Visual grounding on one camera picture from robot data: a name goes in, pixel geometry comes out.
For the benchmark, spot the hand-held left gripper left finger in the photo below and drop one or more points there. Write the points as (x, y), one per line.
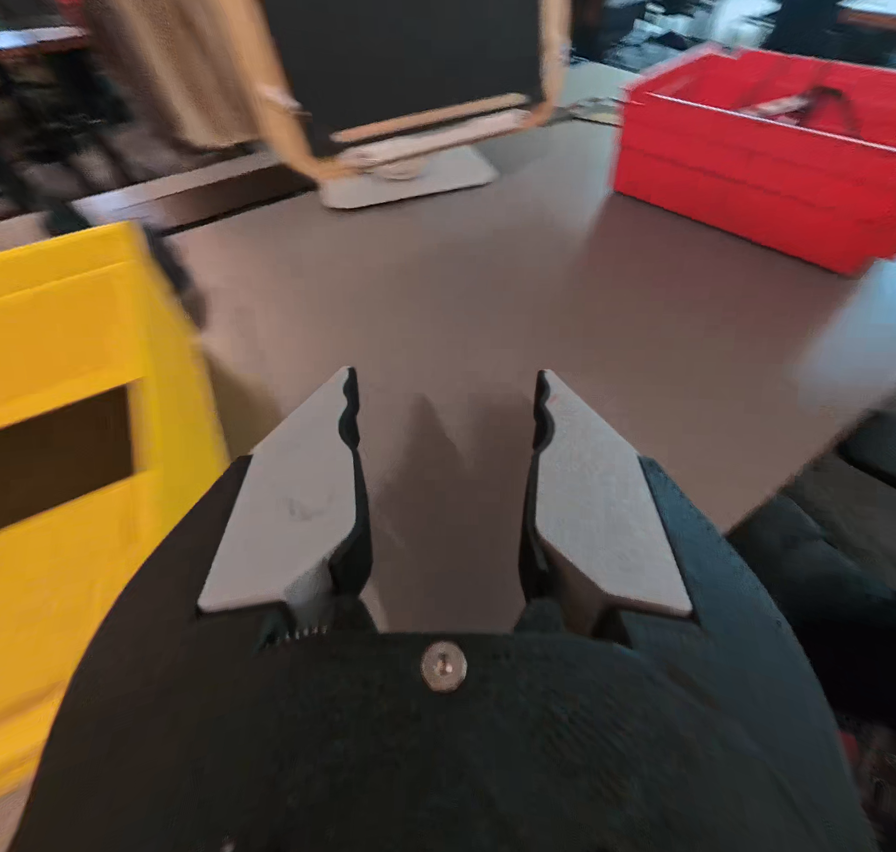
(287, 516)

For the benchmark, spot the red plastic bin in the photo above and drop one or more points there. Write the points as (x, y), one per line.
(735, 180)

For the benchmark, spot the wooden book stand black panel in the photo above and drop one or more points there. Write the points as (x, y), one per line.
(399, 26)

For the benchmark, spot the tan cardboard sheet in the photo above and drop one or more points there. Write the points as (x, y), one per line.
(175, 47)

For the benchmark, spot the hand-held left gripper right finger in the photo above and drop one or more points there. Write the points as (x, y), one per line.
(602, 516)

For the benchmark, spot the yellow plastic bin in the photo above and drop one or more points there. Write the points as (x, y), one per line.
(70, 306)

